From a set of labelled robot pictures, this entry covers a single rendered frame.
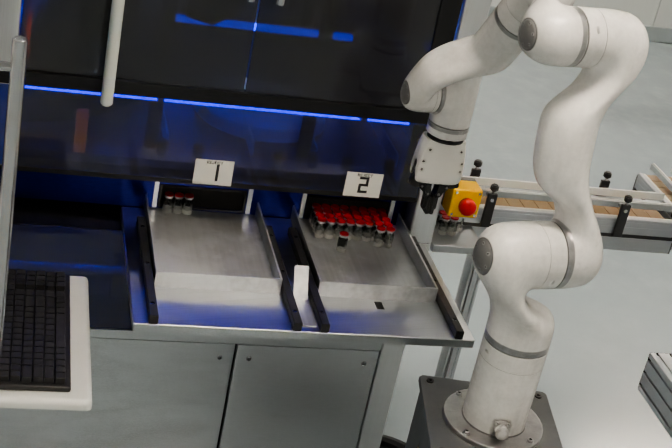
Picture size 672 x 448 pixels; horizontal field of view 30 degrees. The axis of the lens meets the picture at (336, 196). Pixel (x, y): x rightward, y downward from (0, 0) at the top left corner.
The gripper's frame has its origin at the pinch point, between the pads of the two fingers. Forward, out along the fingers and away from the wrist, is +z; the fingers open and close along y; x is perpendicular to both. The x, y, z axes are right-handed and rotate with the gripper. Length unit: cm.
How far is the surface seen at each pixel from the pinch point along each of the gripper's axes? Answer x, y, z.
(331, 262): -11.9, 14.0, 22.2
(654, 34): -473, -322, 107
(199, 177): -24, 43, 10
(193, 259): -10, 45, 22
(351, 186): -23.5, 9.3, 9.1
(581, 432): -68, -97, 111
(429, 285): -1.5, -5.5, 20.7
